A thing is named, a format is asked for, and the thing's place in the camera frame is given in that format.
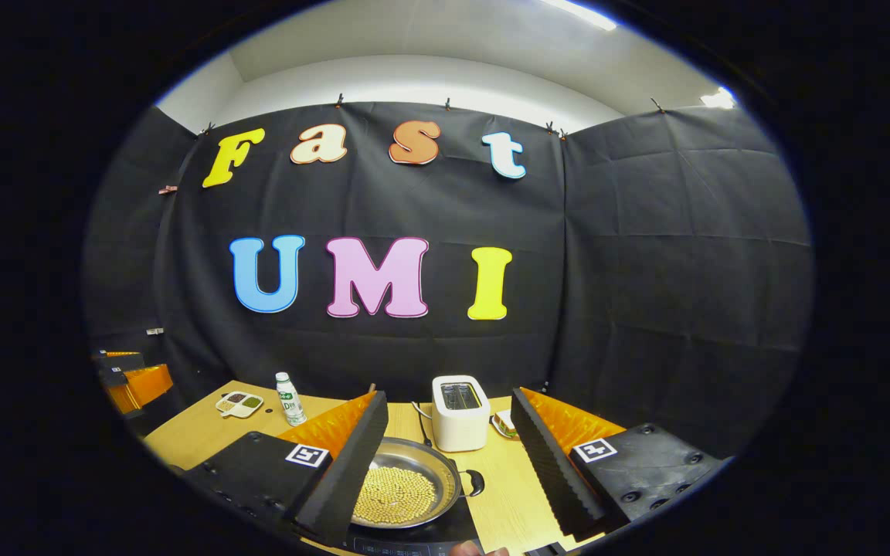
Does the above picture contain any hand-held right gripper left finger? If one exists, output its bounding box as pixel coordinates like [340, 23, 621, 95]
[182, 389, 390, 548]

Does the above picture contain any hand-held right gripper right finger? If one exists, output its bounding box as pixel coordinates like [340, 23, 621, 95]
[509, 385, 727, 543]

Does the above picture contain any pile of yellow beans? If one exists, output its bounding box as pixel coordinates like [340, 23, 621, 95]
[353, 465, 439, 525]

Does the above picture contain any steel pot with black handle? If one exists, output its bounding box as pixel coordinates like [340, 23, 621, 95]
[350, 436, 487, 531]

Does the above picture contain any black induction cooktop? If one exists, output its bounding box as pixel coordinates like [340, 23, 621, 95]
[341, 500, 485, 556]

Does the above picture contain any white drink bottle green label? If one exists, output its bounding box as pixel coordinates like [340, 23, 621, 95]
[274, 371, 308, 428]

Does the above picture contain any white divided condiment dish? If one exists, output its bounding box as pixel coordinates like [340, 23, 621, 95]
[215, 391, 265, 420]

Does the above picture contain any white toaster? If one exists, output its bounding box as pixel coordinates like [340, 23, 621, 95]
[431, 375, 492, 453]

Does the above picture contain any black backdrop cloth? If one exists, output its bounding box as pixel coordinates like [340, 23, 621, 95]
[82, 100, 814, 461]

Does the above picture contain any long ceiling light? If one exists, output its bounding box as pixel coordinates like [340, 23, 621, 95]
[540, 0, 618, 32]

